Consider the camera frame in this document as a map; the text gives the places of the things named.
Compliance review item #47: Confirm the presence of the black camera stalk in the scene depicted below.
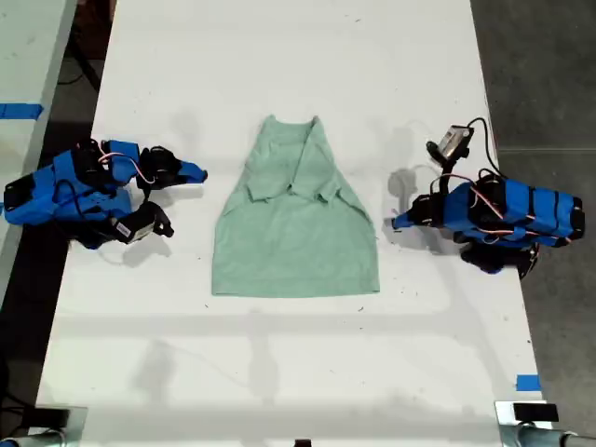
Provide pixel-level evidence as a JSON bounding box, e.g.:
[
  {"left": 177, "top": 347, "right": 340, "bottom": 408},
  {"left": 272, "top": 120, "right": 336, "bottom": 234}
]
[{"left": 436, "top": 156, "right": 462, "bottom": 194}]

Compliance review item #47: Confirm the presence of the long blue tape strip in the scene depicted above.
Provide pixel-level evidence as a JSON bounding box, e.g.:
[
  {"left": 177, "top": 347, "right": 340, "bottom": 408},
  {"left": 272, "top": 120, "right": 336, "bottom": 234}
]
[{"left": 0, "top": 102, "right": 46, "bottom": 121}]

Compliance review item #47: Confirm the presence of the white metal mounting plate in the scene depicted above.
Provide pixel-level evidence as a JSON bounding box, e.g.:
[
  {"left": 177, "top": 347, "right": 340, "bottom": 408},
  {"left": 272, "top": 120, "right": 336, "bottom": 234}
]
[{"left": 494, "top": 399, "right": 561, "bottom": 447}]

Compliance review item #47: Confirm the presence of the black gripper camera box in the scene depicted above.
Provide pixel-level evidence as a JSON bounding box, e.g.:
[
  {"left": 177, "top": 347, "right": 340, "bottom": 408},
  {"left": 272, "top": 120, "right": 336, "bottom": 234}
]
[
  {"left": 425, "top": 123, "right": 477, "bottom": 167},
  {"left": 108, "top": 200, "right": 176, "bottom": 245}
]

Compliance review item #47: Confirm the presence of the pale green T-shirt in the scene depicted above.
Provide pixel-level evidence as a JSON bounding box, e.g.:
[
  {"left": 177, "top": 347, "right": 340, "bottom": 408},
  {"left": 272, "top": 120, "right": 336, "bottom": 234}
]
[{"left": 210, "top": 114, "right": 381, "bottom": 299}]

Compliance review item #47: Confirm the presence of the grey metal tube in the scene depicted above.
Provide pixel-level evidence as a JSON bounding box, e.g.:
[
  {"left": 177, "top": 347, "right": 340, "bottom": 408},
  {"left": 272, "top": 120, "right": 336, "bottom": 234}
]
[
  {"left": 515, "top": 425, "right": 596, "bottom": 447},
  {"left": 0, "top": 429, "right": 67, "bottom": 447}
]

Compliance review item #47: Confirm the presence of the black floor cable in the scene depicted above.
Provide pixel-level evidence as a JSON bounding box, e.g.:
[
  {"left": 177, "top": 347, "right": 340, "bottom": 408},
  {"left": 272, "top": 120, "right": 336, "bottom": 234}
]
[{"left": 56, "top": 25, "right": 102, "bottom": 92}]

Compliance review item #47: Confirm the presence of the white side table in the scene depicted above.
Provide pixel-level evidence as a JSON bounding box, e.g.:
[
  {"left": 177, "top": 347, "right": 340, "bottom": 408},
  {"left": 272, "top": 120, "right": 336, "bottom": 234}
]
[{"left": 0, "top": 0, "right": 79, "bottom": 304}]

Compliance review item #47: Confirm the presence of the black camera cable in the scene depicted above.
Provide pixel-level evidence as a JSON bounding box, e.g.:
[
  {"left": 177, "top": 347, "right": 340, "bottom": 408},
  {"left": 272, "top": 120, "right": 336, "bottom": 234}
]
[{"left": 467, "top": 115, "right": 501, "bottom": 178}]

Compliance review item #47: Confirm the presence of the small black box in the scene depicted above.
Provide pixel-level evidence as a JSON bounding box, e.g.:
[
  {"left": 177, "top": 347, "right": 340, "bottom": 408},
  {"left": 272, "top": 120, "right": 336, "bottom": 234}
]
[
  {"left": 34, "top": 406, "right": 72, "bottom": 427},
  {"left": 512, "top": 402, "right": 560, "bottom": 423}
]

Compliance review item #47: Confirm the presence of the grey metal mounting plate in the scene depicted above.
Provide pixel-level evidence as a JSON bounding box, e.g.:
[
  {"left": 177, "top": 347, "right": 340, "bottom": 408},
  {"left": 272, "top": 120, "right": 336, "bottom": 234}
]
[{"left": 31, "top": 404, "right": 88, "bottom": 440}]

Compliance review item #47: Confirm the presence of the short blue tape strip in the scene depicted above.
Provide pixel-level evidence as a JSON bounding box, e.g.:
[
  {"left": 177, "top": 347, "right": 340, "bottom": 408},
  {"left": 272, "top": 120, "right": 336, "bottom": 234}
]
[{"left": 515, "top": 372, "right": 543, "bottom": 393}]

